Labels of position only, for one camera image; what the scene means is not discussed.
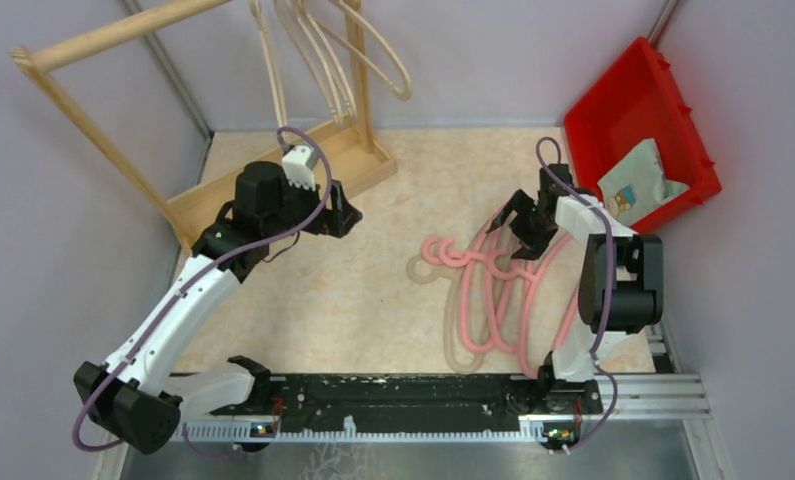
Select red plastic bin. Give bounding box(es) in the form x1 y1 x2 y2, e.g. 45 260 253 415
563 37 722 233

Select beige plastic hanger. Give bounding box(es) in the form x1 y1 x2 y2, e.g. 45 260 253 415
248 0 287 127

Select pink plastic hanger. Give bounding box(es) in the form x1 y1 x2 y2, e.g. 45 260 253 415
421 229 572 379

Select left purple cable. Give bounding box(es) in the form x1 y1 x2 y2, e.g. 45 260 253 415
70 126 335 460

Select aluminium rail frame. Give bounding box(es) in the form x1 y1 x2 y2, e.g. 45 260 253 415
138 373 730 479

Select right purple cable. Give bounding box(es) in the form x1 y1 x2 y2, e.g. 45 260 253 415
535 137 619 456

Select pink hanger in pile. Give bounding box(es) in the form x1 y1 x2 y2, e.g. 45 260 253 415
407 227 524 372

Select purple cable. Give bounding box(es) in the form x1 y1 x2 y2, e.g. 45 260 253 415
70 126 335 460
535 137 619 456

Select black base bar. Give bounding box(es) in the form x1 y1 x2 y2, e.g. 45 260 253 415
215 374 604 434

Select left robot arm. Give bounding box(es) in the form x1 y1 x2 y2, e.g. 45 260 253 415
71 161 363 455

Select wooden hanger rack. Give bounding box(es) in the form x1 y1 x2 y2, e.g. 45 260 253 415
10 0 412 249

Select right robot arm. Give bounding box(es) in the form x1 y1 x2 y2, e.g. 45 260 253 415
489 164 663 414

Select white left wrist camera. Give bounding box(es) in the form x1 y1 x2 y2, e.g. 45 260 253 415
281 144 318 192

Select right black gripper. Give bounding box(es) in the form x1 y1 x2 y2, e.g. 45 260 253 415
487 190 557 261

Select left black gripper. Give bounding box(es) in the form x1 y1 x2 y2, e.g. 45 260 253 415
263 169 362 241

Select printed cloth in bin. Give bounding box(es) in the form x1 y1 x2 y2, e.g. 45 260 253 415
597 138 689 226

